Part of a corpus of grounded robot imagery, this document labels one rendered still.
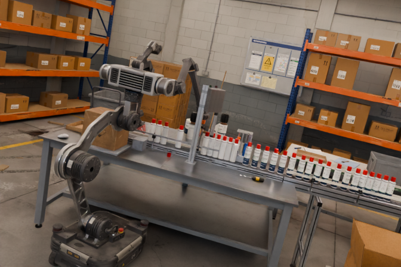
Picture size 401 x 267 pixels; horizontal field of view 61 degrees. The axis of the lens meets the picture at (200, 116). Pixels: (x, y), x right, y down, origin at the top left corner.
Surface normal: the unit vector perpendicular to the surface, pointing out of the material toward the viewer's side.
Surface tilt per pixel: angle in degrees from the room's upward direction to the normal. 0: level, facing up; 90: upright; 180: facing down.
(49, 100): 90
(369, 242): 40
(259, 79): 90
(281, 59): 87
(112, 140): 90
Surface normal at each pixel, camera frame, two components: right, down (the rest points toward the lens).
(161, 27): -0.38, 0.10
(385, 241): -0.02, -0.70
